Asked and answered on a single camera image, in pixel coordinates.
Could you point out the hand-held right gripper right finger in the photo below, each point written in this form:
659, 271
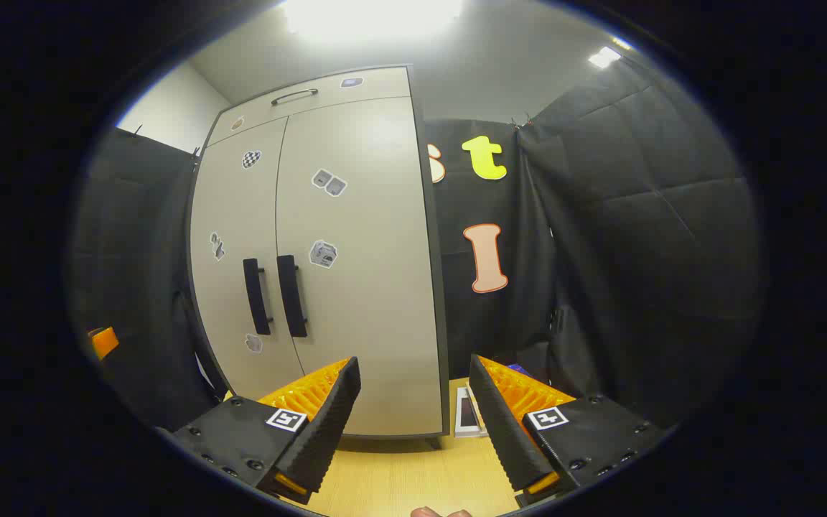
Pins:
503, 431

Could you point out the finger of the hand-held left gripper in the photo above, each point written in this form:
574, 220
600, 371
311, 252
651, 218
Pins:
103, 342

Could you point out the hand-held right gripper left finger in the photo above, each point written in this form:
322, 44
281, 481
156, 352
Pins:
327, 431

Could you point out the grey cabinet door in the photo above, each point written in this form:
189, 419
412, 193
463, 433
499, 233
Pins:
370, 215
234, 215

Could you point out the grey double-door shoe cabinet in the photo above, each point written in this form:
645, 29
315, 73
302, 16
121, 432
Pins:
327, 93

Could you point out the blue book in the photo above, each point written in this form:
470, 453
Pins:
517, 370

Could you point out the black backdrop cloth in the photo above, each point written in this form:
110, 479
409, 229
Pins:
636, 215

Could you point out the small ceiling light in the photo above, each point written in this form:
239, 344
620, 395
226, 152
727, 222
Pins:
604, 57

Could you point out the large ceiling light panel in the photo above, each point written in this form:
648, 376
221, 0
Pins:
370, 16

